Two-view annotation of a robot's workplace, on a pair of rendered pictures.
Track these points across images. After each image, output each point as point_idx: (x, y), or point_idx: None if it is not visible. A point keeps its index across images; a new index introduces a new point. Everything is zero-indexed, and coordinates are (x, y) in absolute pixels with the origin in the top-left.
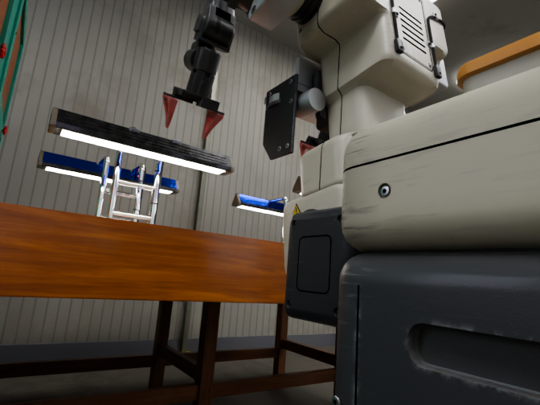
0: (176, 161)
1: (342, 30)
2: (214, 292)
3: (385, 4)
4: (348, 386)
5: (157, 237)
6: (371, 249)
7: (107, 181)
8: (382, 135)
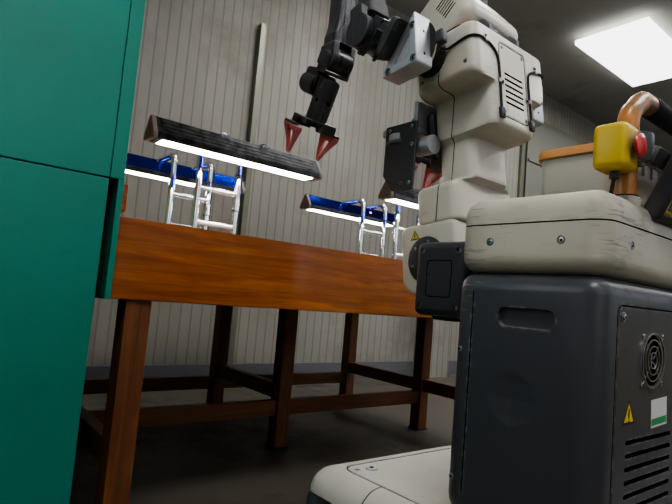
0: (265, 168)
1: (458, 89)
2: (320, 303)
3: (494, 75)
4: (466, 340)
5: (274, 251)
6: (481, 271)
7: (167, 180)
8: (490, 211)
